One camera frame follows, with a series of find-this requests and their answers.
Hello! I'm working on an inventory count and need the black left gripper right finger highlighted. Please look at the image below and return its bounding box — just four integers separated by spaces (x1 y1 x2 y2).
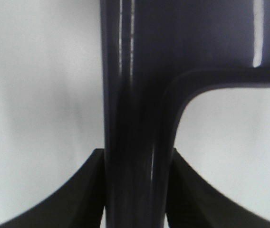
166 150 270 228

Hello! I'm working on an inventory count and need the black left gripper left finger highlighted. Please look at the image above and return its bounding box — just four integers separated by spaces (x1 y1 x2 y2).
0 149 106 228

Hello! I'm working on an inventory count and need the purple plastic dustpan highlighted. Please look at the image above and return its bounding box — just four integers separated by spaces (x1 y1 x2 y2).
100 0 270 228

